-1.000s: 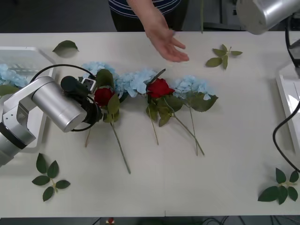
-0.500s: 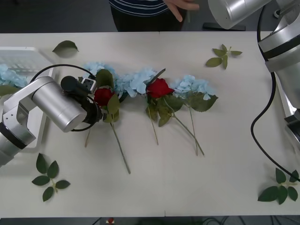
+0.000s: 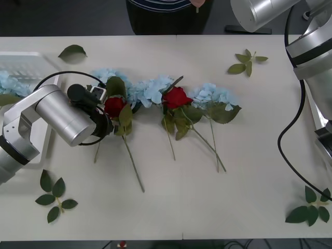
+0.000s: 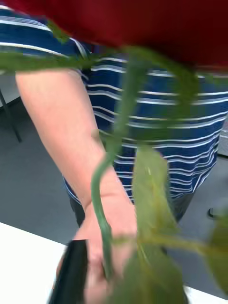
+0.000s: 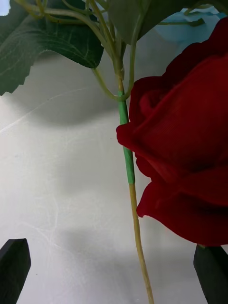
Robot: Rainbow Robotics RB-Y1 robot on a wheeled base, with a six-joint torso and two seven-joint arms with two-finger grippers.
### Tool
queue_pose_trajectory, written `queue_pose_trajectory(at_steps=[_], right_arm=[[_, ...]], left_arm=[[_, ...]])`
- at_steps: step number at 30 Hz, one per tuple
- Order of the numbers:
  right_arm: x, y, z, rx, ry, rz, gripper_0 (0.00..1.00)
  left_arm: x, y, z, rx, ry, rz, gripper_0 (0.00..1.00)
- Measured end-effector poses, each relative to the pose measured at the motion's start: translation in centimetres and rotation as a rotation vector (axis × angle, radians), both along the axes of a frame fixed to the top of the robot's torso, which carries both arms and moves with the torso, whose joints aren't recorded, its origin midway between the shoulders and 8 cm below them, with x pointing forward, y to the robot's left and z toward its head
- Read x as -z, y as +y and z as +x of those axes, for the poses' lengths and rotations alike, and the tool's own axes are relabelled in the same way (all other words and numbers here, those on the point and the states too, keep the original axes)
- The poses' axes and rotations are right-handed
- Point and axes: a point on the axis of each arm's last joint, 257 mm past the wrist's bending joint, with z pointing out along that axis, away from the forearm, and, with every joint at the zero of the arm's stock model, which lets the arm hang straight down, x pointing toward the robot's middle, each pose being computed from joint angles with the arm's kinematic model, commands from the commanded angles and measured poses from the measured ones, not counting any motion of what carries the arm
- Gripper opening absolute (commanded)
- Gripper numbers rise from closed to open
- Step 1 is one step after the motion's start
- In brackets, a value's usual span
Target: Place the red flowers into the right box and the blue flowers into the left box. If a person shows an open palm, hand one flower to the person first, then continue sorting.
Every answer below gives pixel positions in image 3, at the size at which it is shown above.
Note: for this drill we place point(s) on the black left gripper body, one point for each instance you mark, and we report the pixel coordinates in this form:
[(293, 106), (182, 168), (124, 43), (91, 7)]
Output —
[(103, 124)]

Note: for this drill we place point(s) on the red rose with stem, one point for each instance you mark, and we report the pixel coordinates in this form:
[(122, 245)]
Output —
[(176, 97), (114, 105)]

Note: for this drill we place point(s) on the pale blue flower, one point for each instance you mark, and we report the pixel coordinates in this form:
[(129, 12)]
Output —
[(13, 83), (153, 89), (210, 93), (103, 74)]

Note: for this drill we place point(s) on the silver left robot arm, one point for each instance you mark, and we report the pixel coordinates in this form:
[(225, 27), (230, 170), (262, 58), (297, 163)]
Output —
[(64, 116)]

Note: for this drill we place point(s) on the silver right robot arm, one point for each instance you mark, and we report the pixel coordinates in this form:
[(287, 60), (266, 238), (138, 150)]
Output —
[(264, 13)]

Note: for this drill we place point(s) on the person's hand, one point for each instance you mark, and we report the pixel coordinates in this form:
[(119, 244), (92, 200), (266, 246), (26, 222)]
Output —
[(197, 2)]

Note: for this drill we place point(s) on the dark green leaf twig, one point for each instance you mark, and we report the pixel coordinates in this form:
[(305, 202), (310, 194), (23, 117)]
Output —
[(58, 188), (301, 215)]

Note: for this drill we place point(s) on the single loose green leaf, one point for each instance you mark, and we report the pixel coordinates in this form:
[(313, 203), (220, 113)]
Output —
[(72, 50)]

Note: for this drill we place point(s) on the shallow white box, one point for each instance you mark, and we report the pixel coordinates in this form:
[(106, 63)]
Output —
[(26, 62)]

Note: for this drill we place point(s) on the red round button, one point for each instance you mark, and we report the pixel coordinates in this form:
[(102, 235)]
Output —
[(122, 244)]

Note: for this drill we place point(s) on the person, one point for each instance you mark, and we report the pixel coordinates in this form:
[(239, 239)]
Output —
[(168, 18)]

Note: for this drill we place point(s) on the pale green leaf twig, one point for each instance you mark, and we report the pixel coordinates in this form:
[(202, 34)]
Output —
[(237, 68)]

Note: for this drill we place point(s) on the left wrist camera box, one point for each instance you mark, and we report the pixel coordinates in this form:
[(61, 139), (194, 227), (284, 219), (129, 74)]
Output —
[(98, 93)]

